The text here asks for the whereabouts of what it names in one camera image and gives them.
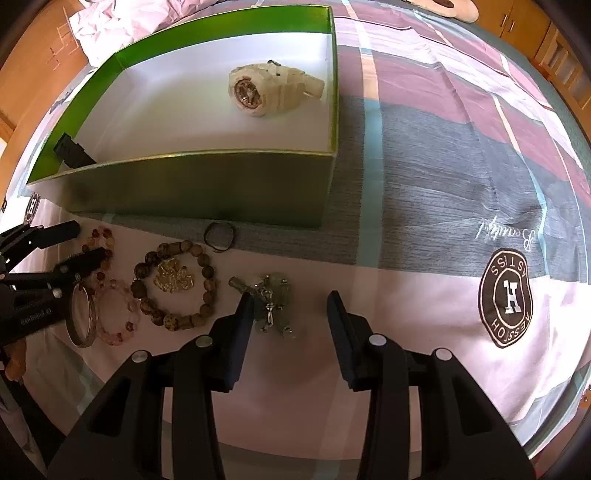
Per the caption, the person's left hand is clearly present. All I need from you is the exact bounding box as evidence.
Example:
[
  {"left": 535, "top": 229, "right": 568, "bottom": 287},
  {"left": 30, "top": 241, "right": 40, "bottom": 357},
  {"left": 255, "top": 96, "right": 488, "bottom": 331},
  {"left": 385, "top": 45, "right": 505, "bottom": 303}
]
[{"left": 0, "top": 344, "right": 26, "bottom": 381}]

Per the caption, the wooden slatted rack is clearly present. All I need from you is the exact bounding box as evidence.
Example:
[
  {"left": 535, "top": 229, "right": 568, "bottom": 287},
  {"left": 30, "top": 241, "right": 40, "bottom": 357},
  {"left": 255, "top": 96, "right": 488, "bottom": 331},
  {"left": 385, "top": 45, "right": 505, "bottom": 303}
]
[{"left": 531, "top": 25, "right": 589, "bottom": 109}]

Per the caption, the pink crystal bead bracelet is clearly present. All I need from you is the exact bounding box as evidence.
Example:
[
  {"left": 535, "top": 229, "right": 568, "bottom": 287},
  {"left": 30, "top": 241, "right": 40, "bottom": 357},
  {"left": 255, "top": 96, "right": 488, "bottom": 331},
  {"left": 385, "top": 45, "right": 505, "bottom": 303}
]
[{"left": 95, "top": 278, "right": 141, "bottom": 346}]

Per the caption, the brown wooden bead bracelet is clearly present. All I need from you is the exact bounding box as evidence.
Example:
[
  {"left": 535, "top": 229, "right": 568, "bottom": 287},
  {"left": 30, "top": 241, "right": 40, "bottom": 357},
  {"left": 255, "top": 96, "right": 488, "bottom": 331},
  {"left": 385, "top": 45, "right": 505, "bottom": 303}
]
[{"left": 130, "top": 240, "right": 220, "bottom": 332}]

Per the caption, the red agate bead bracelet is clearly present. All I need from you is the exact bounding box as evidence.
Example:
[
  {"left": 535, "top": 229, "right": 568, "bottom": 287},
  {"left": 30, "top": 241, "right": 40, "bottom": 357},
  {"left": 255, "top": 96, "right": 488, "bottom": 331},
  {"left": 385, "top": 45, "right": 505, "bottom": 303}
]
[{"left": 74, "top": 226, "right": 116, "bottom": 289}]

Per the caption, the jade pendant with silver chain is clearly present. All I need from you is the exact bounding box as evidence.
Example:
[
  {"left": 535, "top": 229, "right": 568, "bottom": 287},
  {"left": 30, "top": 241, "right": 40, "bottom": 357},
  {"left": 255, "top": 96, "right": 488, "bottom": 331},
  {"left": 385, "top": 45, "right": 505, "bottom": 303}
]
[{"left": 229, "top": 272, "right": 298, "bottom": 340}]

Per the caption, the printed striped bed sheet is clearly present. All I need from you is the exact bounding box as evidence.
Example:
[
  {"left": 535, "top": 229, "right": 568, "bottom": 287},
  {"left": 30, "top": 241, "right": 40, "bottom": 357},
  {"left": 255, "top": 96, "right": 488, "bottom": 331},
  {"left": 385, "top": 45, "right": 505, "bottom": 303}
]
[{"left": 0, "top": 0, "right": 589, "bottom": 462}]

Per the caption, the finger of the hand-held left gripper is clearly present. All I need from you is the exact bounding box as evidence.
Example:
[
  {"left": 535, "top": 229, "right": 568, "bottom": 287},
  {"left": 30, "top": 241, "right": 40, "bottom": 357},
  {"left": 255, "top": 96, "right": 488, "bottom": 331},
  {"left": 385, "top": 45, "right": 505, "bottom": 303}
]
[
  {"left": 0, "top": 220, "right": 81, "bottom": 273},
  {"left": 0, "top": 248, "right": 108, "bottom": 296}
]

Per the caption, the wooden cabinet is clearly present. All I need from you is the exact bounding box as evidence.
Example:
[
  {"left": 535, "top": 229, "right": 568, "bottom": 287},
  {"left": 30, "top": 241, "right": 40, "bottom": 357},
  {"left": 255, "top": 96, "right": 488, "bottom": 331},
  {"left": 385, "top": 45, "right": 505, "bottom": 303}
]
[{"left": 478, "top": 0, "right": 555, "bottom": 51}]

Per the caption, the pale yellow bead bracelet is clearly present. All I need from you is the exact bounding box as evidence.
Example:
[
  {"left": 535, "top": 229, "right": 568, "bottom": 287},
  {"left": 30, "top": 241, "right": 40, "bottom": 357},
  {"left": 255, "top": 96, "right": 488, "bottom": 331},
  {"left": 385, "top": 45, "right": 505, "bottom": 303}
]
[{"left": 154, "top": 259, "right": 194, "bottom": 295}]

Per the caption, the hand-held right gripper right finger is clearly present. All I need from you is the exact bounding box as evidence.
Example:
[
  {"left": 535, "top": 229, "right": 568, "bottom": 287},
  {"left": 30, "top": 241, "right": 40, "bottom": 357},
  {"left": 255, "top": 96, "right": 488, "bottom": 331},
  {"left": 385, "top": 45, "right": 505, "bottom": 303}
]
[{"left": 327, "top": 290, "right": 536, "bottom": 480}]

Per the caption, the silver bangle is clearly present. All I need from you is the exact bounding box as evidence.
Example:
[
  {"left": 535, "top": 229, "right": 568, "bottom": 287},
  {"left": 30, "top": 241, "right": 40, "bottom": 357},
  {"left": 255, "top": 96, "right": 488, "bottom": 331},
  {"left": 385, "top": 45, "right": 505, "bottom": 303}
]
[{"left": 65, "top": 282, "right": 99, "bottom": 348}]

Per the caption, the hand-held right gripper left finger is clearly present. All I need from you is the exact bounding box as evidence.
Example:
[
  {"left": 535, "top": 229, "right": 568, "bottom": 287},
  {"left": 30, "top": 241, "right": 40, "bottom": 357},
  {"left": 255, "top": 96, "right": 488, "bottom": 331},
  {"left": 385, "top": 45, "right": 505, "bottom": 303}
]
[{"left": 46, "top": 291, "right": 257, "bottom": 480}]

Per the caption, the black wristwatch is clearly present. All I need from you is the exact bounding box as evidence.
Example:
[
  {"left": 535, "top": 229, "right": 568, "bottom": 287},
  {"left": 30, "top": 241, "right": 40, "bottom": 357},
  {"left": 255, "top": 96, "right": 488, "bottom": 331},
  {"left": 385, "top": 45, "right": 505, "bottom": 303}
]
[{"left": 53, "top": 133, "right": 98, "bottom": 168}]

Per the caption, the green cardboard box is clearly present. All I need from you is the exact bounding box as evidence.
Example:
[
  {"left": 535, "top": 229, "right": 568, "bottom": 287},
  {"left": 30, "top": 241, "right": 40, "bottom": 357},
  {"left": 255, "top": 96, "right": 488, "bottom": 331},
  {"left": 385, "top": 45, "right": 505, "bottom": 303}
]
[{"left": 25, "top": 4, "right": 341, "bottom": 230}]

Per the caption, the white wristwatch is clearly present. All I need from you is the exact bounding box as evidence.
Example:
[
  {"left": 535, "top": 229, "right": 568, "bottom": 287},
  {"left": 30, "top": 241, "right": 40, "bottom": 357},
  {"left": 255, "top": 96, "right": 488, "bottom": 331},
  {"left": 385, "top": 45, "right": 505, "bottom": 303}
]
[{"left": 228, "top": 61, "right": 326, "bottom": 120}]

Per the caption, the black hair tie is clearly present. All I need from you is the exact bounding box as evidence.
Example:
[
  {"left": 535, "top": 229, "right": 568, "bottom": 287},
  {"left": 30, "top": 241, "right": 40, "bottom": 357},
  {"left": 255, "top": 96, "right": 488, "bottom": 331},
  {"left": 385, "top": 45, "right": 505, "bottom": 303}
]
[{"left": 204, "top": 222, "right": 235, "bottom": 253}]

